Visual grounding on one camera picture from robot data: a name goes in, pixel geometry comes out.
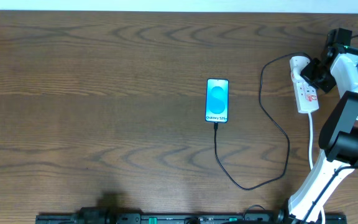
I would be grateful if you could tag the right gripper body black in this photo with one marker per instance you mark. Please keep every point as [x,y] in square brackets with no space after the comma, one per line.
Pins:
[317,74]

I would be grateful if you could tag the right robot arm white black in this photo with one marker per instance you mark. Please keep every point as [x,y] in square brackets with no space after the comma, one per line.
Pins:
[338,138]

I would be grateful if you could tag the white power strip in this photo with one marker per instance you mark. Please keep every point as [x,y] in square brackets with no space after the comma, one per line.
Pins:
[305,95]

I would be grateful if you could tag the blue Galaxy smartphone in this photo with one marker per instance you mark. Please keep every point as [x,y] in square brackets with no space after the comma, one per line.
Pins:
[217,100]

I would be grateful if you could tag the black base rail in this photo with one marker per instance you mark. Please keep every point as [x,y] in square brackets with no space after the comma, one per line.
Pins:
[96,215]

